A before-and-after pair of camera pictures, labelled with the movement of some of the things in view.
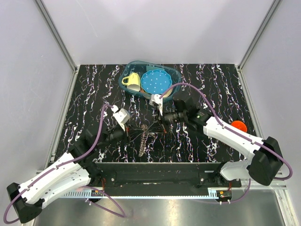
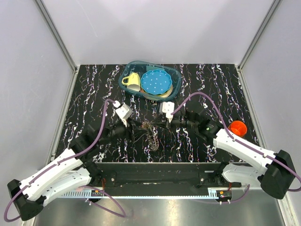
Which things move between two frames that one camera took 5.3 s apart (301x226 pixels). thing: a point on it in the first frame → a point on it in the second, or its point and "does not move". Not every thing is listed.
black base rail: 141,175 does not move
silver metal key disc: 144,135 → 151,132
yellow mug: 133,83 does not move
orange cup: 240,125 does not move
